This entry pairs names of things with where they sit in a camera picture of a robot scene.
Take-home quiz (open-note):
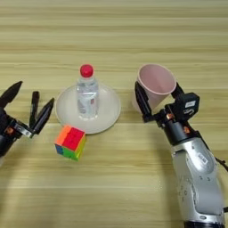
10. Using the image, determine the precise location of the pink plastic cup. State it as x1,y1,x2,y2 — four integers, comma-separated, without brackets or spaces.
131,63,178,116

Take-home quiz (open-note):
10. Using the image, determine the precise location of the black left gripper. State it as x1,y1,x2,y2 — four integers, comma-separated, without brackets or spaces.
0,80,56,159

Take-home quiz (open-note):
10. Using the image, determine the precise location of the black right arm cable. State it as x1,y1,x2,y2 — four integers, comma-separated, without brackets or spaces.
215,156,228,214

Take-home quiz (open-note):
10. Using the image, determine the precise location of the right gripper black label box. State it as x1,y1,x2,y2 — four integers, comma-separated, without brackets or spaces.
174,92,200,121

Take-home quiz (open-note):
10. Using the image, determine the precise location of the colourful puzzle cube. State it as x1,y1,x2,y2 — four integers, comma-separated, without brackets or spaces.
53,124,88,162

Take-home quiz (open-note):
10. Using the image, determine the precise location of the clear bottle red cap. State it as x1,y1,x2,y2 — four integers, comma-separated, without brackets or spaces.
76,63,100,120

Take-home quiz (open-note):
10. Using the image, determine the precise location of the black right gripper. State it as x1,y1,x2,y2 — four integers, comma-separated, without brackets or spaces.
134,81,200,147

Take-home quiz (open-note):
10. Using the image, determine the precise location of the cream round plate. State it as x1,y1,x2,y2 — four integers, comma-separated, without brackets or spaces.
54,82,122,135

